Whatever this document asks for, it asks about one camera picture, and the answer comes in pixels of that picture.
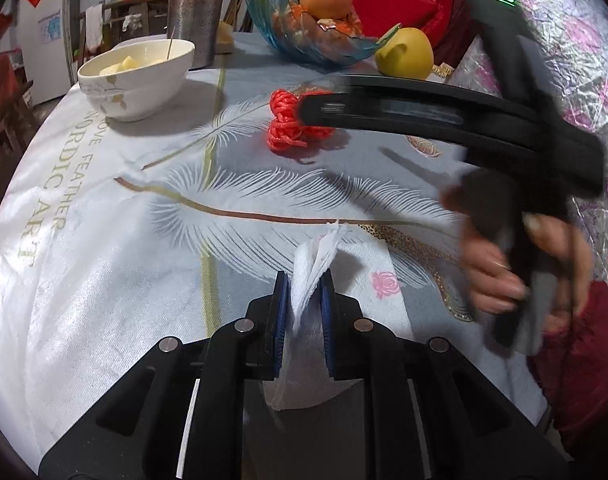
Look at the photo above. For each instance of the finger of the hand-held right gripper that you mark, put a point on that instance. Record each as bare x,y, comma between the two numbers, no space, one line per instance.
359,112
434,92

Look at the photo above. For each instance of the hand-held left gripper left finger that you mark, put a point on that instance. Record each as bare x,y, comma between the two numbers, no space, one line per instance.
282,325

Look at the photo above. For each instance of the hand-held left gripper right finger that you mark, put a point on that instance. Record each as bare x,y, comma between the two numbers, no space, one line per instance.
327,325

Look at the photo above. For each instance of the white paper napkin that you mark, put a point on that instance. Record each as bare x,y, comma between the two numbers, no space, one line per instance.
309,270

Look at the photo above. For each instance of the person's right forearm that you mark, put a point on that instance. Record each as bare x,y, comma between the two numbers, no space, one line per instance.
594,370

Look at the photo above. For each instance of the person's right hand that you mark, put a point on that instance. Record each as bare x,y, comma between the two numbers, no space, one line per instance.
489,285

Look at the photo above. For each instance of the yellow apple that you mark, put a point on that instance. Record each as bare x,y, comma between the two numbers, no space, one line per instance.
404,54

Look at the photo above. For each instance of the floral plastic sheet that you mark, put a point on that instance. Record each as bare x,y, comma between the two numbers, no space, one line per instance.
574,50

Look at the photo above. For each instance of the blue glass fruit bowl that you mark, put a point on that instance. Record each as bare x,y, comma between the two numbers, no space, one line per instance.
304,42

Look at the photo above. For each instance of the red cushion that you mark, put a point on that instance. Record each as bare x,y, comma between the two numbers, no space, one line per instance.
404,2

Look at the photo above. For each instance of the orange fruit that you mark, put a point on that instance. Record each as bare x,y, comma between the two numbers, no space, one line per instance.
326,0

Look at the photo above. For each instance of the feather print tablecloth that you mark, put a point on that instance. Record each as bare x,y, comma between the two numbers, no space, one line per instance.
134,260

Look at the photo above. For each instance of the stainless steel thermos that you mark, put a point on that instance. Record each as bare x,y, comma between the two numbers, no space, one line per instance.
196,15

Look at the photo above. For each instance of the white ceramic bowl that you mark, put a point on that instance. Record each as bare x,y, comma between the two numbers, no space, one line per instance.
134,90

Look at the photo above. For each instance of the pale potato pieces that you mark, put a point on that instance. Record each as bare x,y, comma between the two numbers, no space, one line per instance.
129,64

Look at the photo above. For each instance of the wooden rack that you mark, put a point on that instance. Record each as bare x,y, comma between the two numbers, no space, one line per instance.
129,22

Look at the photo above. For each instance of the white refrigerator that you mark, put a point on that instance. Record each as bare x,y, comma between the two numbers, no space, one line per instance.
44,50

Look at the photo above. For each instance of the wooden stool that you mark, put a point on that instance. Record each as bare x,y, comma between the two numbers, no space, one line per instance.
6,110

